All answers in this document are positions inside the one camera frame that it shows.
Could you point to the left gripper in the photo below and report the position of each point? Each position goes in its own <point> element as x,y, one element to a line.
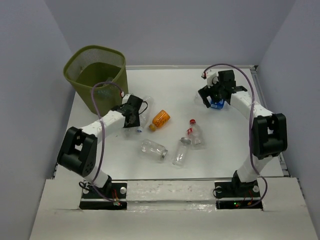
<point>135,123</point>

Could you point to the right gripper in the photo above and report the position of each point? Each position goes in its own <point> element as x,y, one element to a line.
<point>205,91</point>

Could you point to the tall clear plastic bottle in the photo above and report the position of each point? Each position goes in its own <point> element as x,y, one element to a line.
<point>144,116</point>

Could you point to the blue label plastic bottle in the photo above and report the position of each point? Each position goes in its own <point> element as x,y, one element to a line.
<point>214,105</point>

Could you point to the orange plastic bottle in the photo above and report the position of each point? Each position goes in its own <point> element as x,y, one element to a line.
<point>159,120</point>

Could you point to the red cap plastic bottle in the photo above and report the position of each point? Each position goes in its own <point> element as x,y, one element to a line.
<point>195,134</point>

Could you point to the wide clear glass jar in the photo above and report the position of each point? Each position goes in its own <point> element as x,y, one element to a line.
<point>154,150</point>

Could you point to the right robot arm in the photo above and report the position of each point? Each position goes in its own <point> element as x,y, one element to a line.
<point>267,130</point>

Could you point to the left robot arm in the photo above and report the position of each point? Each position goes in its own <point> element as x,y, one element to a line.
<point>78,152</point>

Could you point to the crumpled bottle inside bin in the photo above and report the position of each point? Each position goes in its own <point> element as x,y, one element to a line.
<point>106,90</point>

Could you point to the green mesh waste bin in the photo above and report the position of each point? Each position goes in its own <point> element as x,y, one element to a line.
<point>92,66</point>

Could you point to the narrow clear glass jar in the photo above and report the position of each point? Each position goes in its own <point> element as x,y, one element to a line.
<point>181,152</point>

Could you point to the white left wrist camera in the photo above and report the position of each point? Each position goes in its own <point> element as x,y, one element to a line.
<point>126,100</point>

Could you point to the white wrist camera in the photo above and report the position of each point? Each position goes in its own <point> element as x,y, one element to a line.
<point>211,77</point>
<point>126,100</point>

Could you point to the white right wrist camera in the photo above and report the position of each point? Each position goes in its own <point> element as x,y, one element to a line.
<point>211,77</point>

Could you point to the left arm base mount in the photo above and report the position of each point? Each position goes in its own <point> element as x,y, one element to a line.
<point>113,199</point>

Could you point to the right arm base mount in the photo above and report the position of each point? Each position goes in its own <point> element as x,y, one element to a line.
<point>228,198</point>

